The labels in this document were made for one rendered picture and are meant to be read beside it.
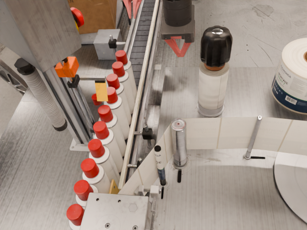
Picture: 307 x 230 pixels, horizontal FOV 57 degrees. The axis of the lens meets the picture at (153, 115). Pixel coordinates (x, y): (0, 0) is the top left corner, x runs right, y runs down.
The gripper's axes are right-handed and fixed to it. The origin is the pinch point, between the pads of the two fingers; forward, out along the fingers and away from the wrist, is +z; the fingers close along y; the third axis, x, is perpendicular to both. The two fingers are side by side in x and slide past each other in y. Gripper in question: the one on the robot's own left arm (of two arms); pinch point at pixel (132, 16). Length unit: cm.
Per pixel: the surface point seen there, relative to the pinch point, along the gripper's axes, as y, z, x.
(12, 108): -124, 54, 101
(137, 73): 0.4, 20.4, 4.9
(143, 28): -1.3, 1.7, 27.0
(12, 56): -154, 12, 150
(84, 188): 1, 41, -51
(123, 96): 2.3, 25.6, -23.0
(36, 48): -3, 13, -57
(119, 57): 0.5, 14.6, -19.5
